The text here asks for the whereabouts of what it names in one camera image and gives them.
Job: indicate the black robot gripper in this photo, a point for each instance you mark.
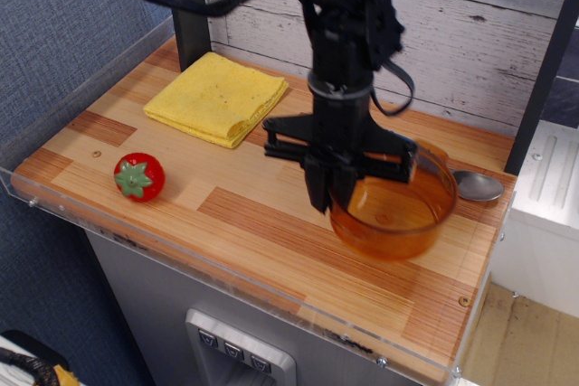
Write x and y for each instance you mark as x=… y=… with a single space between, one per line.
x=339 y=134

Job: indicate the orange transparent plastic container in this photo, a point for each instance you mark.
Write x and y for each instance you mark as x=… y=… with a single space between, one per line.
x=392 y=220

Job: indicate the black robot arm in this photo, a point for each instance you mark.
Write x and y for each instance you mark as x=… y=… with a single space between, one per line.
x=351 y=40

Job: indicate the folded yellow cloth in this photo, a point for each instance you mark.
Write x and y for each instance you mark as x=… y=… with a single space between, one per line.
x=217 y=100

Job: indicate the clear acrylic table guard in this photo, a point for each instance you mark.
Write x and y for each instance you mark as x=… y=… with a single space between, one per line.
x=245 y=220

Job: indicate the red toy strawberry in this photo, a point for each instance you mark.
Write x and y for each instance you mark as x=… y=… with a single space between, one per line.
x=139 y=177

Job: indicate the grey cabinet with button panel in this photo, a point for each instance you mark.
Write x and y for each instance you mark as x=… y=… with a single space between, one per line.
x=193 y=332

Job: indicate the white ribbed side unit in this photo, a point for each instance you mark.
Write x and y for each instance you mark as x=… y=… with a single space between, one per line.
x=536 y=255

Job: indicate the yellow object bottom left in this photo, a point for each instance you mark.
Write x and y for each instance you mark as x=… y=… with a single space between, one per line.
x=65 y=378

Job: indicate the blue handled metal spoon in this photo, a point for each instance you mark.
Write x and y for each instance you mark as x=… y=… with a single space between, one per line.
x=477 y=187

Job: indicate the black left vertical post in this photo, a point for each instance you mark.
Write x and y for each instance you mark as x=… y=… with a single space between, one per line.
x=192 y=36

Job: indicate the black vertical post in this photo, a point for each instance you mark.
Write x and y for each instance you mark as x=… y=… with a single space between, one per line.
x=192 y=36
x=554 y=55

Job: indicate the black right vertical post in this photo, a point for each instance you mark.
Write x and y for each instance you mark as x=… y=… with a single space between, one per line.
x=554 y=55

